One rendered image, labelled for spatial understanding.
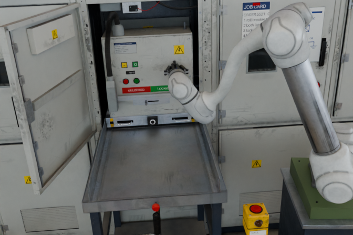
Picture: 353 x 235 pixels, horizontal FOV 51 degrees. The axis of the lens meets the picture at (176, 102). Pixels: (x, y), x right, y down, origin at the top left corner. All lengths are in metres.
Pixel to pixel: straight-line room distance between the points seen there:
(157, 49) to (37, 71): 0.67
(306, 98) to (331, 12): 0.89
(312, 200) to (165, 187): 0.63
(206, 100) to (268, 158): 0.83
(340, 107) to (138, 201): 1.37
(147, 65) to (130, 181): 0.67
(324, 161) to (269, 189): 1.08
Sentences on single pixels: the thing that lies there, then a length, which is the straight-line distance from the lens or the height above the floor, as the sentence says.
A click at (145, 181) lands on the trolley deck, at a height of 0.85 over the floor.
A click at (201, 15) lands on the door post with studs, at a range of 2.04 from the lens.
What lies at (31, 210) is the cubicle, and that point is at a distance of 2.62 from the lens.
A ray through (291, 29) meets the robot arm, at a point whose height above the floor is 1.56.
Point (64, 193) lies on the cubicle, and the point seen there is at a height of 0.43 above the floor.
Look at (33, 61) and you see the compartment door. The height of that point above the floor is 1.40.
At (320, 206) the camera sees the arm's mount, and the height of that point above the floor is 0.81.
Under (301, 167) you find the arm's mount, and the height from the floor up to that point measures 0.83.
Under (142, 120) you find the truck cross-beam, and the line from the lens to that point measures 2.18.
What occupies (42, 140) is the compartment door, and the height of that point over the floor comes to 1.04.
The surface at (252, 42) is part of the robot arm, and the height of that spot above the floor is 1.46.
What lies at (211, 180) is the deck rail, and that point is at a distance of 1.72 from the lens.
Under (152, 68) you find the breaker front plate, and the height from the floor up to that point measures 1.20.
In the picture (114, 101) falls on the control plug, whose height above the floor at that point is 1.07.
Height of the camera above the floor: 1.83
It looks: 23 degrees down
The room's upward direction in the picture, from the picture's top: 2 degrees counter-clockwise
